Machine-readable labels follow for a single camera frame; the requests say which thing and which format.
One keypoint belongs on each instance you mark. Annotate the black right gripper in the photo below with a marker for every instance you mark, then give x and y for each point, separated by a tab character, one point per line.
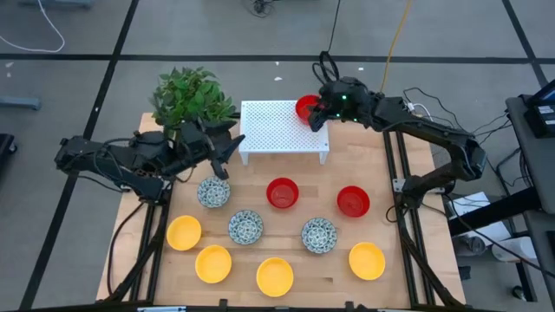
347	102

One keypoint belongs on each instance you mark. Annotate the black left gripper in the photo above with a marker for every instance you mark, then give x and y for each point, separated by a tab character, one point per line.
195	143

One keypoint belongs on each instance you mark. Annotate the red mini bowl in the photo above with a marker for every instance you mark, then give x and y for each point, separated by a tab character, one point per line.
282	193
304	108
353	201

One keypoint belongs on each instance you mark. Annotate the patterned bowl with teal outside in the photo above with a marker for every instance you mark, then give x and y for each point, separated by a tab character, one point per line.
213	192
246	227
319	235

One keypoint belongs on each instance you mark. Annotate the yellow mini bowl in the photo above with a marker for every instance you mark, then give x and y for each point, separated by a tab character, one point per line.
213	264
184	232
367	261
275	277

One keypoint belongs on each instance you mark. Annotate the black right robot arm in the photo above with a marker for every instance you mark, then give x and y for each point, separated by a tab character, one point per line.
433	130

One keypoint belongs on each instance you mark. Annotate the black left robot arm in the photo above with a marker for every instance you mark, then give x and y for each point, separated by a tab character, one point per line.
108	158

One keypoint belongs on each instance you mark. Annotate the white perforated metal rack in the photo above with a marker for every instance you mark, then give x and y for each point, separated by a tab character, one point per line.
277	128

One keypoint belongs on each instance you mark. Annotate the green leafy plant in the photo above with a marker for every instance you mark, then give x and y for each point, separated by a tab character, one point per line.
191	95

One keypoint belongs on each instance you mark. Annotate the white paper sheet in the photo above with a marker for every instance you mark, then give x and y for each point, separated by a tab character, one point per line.
472	203

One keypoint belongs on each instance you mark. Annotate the black desk leg bar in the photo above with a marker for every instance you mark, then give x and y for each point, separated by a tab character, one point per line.
498	210

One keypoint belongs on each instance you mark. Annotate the grey floor bar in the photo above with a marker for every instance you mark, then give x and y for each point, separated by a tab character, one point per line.
19	103

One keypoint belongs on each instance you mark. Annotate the black floor caster base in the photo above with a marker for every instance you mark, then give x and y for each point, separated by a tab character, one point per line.
6	145

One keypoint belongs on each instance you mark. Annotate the black laptop computer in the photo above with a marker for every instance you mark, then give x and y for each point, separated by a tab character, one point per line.
542	112

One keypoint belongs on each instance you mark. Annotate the grey side desk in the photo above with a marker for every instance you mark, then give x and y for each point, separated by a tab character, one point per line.
537	164

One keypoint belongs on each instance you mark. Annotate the black right frame rails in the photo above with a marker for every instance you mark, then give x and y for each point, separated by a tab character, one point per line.
387	151

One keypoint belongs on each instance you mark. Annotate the black frame rails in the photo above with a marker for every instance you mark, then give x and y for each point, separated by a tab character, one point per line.
152	268
387	151

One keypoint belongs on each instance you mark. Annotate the black left frame rails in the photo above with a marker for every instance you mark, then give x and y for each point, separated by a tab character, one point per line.
152	268

